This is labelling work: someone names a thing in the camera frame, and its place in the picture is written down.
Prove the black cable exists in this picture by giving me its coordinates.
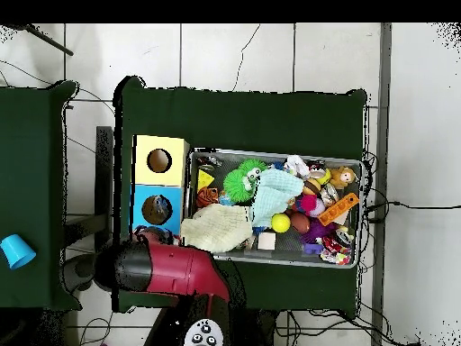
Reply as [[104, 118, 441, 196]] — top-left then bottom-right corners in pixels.
[[362, 200, 461, 219]]

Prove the green cloth side table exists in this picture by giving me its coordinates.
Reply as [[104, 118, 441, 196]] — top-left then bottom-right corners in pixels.
[[0, 80, 79, 311]]

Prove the small green spiky ball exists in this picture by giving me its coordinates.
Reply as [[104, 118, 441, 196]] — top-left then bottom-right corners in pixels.
[[242, 158, 267, 178]]

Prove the red soda can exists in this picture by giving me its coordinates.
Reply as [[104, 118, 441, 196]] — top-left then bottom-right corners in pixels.
[[321, 232, 356, 267]]

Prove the yellow cheese wedge toy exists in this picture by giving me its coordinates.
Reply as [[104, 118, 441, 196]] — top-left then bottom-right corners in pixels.
[[197, 168, 216, 192]]

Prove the yellow green rubber ball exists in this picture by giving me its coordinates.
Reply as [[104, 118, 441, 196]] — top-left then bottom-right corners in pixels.
[[271, 213, 293, 234]]

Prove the blue plastic cup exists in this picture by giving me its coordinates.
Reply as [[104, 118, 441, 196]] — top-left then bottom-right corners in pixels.
[[0, 233, 37, 271]]

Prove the large green spiky ball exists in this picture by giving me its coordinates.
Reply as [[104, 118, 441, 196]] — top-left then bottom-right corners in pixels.
[[222, 169, 258, 205]]

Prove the small brown plush doll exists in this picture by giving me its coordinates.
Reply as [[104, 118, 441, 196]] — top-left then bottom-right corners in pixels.
[[330, 165, 358, 188]]

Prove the pink spiky ball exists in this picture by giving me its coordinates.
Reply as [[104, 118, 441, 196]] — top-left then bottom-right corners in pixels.
[[300, 193, 322, 217]]

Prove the shallow clear mesh bin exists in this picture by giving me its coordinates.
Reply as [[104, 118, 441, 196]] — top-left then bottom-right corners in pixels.
[[185, 149, 364, 269]]

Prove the mint green muslin cloth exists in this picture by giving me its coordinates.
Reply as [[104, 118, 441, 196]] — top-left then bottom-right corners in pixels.
[[251, 168, 305, 229]]

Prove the small wooden cube block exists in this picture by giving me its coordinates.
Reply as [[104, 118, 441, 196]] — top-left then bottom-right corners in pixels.
[[257, 231, 277, 251]]

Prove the wooden box with three holes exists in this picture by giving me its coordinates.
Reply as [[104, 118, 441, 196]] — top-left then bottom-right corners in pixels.
[[128, 133, 190, 246]]

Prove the cream muslin cloth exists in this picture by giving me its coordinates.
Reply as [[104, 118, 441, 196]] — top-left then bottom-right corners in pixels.
[[179, 205, 256, 255]]

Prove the orange plastic toy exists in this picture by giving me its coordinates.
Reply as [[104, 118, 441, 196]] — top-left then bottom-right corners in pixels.
[[317, 193, 360, 226]]

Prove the orange tiger plush toy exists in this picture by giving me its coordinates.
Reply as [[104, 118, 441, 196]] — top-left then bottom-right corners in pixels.
[[196, 187, 220, 210]]

